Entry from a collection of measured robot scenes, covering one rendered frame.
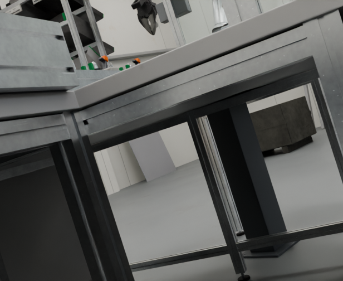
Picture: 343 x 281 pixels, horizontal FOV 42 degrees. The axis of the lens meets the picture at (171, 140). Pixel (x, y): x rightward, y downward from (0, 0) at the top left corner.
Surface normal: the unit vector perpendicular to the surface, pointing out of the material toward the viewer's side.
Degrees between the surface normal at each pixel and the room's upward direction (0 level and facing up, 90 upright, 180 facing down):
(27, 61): 90
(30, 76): 90
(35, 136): 90
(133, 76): 90
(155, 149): 79
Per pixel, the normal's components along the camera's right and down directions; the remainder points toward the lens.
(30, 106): 0.87, -0.28
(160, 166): 0.59, -0.39
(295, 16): -0.38, 0.13
